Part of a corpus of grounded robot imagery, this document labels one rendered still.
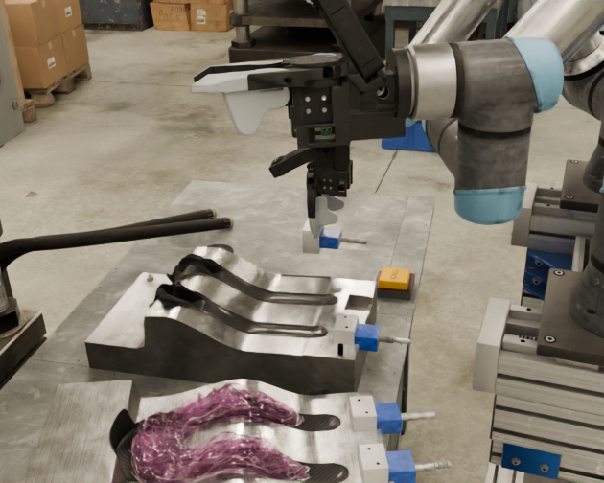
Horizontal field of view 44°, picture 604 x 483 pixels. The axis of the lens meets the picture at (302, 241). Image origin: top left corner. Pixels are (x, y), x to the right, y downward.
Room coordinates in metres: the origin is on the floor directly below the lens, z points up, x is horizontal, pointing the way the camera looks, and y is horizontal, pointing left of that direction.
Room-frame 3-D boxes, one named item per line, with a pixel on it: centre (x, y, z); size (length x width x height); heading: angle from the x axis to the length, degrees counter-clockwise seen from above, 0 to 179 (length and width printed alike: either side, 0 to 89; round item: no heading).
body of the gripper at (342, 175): (1.40, -0.06, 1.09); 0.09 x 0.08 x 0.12; 76
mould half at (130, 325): (1.21, 0.13, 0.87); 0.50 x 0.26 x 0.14; 76
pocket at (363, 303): (1.20, -0.10, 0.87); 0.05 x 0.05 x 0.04; 76
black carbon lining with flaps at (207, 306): (1.20, 0.12, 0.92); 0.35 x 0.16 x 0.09; 76
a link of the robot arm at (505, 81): (0.75, -0.21, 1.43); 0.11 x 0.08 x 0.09; 94
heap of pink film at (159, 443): (0.85, 0.13, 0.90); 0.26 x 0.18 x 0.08; 93
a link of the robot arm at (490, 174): (0.77, -0.21, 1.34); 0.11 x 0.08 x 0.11; 4
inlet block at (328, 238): (1.40, -0.07, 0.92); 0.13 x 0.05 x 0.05; 76
